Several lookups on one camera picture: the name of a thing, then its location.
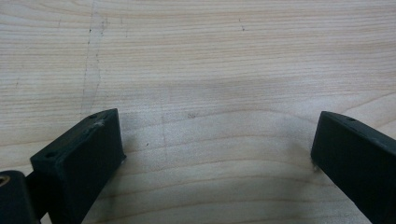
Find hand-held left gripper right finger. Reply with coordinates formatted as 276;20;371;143
310;110;396;224

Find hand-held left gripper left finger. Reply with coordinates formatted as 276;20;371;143
29;107;127;224

